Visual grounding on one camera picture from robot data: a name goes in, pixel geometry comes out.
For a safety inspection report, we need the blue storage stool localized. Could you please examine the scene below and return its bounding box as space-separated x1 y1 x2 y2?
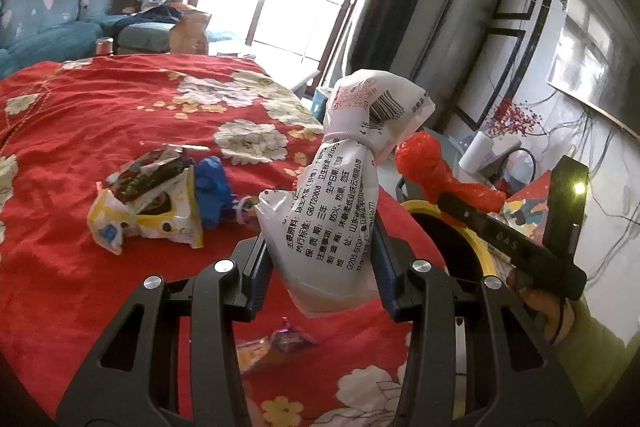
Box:
310 87 332 124

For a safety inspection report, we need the colourful painting canvas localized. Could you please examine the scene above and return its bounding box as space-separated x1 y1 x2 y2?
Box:
500 170 551 244

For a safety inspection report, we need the person's right hand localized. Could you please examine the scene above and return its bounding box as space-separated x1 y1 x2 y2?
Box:
506 269 575 346

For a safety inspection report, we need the white printed plastic bag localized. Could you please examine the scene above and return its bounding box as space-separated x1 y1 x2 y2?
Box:
256 69 435 317

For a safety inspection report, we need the red berry branch decoration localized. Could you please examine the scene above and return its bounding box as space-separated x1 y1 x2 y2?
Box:
484 98 541 139

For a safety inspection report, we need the yellow rimmed black trash bin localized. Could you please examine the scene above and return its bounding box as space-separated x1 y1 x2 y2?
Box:
401 199 499 282

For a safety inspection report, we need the wall mounted television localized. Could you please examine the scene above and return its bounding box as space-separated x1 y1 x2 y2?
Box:
549 0 639 139

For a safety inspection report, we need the brown paper bag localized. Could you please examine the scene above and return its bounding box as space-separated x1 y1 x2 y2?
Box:
168 10 210 55

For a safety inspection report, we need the yellow white snack wrapper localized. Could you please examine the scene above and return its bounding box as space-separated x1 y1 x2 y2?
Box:
87 146 203 255

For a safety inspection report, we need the white cylindrical vase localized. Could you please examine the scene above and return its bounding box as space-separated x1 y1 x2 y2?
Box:
459 130 494 174

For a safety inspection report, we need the blue wrapper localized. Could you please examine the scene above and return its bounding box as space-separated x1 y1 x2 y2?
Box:
194 156 235 230

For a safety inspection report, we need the pink purple candy wrapper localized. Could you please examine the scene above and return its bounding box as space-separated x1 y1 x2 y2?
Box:
235 317 318 374

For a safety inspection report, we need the red plastic bag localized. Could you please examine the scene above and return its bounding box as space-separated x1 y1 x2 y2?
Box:
395 131 506 213

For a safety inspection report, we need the grey standing air conditioner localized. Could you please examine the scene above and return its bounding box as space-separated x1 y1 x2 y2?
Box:
412 0 497 129

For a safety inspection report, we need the round black framed mirror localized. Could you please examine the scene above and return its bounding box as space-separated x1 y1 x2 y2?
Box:
499 147 537 194

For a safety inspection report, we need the blue sofa with hearts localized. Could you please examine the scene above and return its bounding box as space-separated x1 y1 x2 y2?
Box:
1 0 189 78

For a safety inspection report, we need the red floral blanket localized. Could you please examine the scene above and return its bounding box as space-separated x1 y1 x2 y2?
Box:
1 55 410 426

